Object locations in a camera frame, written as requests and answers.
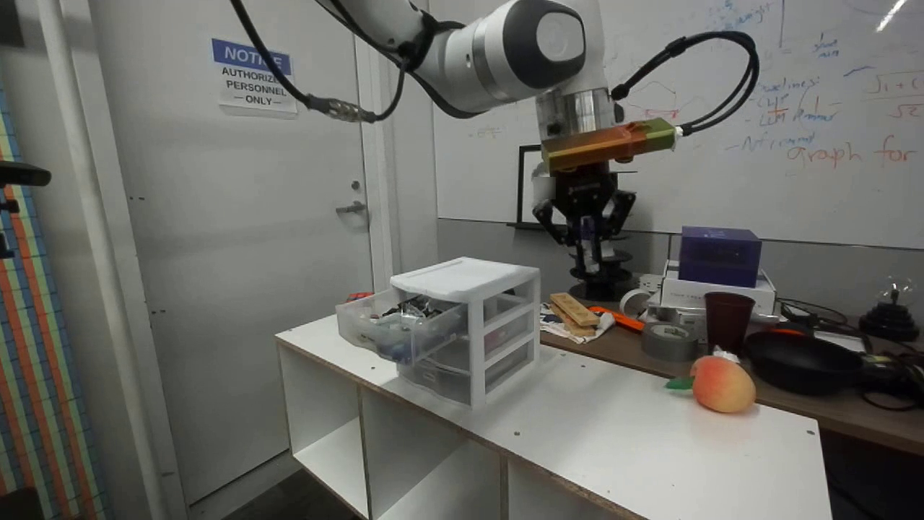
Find black frying pan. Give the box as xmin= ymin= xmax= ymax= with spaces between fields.
xmin=744 ymin=329 xmax=872 ymax=400

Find black spool stack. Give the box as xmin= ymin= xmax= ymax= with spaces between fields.
xmin=566 ymin=239 xmax=637 ymax=303

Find white plastic drawer unit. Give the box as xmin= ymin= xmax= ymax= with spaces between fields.
xmin=387 ymin=255 xmax=542 ymax=410

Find grey tape roll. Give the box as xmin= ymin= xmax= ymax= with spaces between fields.
xmin=641 ymin=322 xmax=698 ymax=367

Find dark red cup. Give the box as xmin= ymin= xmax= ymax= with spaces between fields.
xmin=702 ymin=289 xmax=760 ymax=361

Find black round device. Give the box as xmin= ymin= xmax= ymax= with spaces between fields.
xmin=856 ymin=280 xmax=924 ymax=346

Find white pvc pole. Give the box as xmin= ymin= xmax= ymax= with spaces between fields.
xmin=32 ymin=0 xmax=188 ymax=520

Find clear plastic drawer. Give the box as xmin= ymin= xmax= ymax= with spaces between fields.
xmin=331 ymin=289 xmax=471 ymax=367

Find purple box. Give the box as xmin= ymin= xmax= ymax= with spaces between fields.
xmin=675 ymin=226 xmax=764 ymax=289

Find black camera cable loop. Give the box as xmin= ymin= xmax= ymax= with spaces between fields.
xmin=610 ymin=30 xmax=761 ymax=140

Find toy peach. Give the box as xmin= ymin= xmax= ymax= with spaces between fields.
xmin=664 ymin=349 xmax=760 ymax=419

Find black mount bar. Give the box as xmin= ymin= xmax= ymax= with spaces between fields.
xmin=0 ymin=160 xmax=55 ymax=190

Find scribbled whiteboard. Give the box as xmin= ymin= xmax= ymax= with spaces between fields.
xmin=426 ymin=0 xmax=924 ymax=255

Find colourful striped panel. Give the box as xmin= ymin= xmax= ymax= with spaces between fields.
xmin=0 ymin=89 xmax=104 ymax=520

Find white door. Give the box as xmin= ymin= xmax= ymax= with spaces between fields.
xmin=55 ymin=0 xmax=397 ymax=508

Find wooden desk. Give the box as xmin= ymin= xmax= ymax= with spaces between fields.
xmin=536 ymin=286 xmax=924 ymax=463

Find black picture frame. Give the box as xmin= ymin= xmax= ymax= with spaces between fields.
xmin=513 ymin=141 xmax=558 ymax=234

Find loose papers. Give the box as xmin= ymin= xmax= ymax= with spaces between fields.
xmin=542 ymin=307 xmax=618 ymax=349

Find white flat box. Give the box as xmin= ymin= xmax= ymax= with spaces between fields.
xmin=662 ymin=258 xmax=780 ymax=322

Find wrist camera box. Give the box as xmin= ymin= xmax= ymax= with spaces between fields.
xmin=539 ymin=115 xmax=685 ymax=177

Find metal door handle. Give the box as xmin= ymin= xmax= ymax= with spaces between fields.
xmin=331 ymin=180 xmax=373 ymax=219

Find blue notice sign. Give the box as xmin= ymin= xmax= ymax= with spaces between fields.
xmin=208 ymin=37 xmax=303 ymax=118

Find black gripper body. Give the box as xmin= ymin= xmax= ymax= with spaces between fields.
xmin=545 ymin=166 xmax=630 ymax=213

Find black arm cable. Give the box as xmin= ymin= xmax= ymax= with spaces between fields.
xmin=227 ymin=0 xmax=429 ymax=127

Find wooden block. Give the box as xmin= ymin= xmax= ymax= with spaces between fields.
xmin=545 ymin=289 xmax=602 ymax=332

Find white shelf cabinet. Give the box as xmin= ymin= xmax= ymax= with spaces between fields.
xmin=275 ymin=312 xmax=836 ymax=520

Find orange marker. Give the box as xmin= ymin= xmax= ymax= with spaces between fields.
xmin=586 ymin=303 xmax=649 ymax=339

